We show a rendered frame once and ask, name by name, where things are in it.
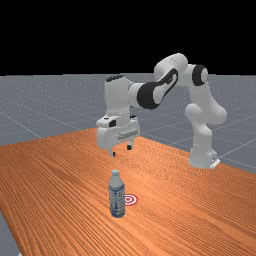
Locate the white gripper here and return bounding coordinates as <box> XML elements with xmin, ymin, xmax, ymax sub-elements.
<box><xmin>95</xmin><ymin>114</ymin><xmax>141</xmax><ymax>158</ymax></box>

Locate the clear plastic bottle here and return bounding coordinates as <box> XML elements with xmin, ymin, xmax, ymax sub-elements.
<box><xmin>108</xmin><ymin>169</ymin><xmax>126</xmax><ymax>219</ymax></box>

